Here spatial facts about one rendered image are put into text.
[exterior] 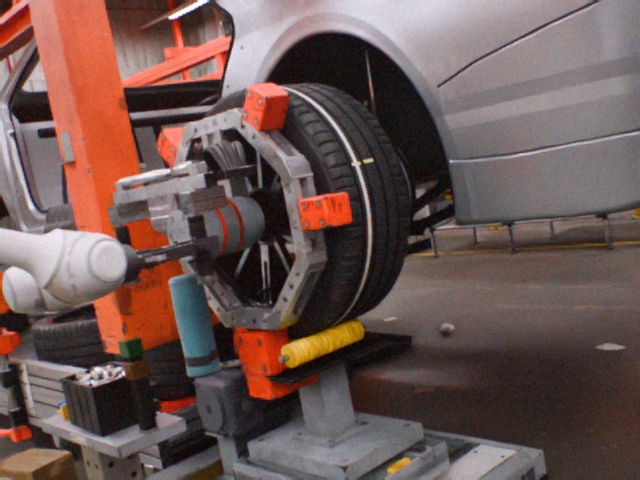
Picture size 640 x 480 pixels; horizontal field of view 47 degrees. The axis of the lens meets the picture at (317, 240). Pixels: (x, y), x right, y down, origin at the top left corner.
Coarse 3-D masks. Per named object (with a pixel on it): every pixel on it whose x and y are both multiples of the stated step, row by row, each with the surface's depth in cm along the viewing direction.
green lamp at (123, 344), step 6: (132, 336) 162; (120, 342) 160; (126, 342) 158; (132, 342) 159; (138, 342) 160; (120, 348) 160; (126, 348) 158; (132, 348) 159; (138, 348) 160; (126, 354) 159; (132, 354) 159; (138, 354) 160
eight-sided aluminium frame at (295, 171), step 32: (192, 128) 188; (224, 128) 179; (192, 160) 199; (288, 160) 166; (288, 192) 166; (320, 256) 168; (224, 288) 201; (288, 288) 173; (224, 320) 195; (256, 320) 185; (288, 320) 179
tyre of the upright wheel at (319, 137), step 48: (240, 96) 185; (336, 96) 185; (336, 144) 170; (384, 144) 180; (336, 192) 167; (384, 192) 176; (336, 240) 170; (384, 240) 177; (336, 288) 174; (384, 288) 188; (288, 336) 191
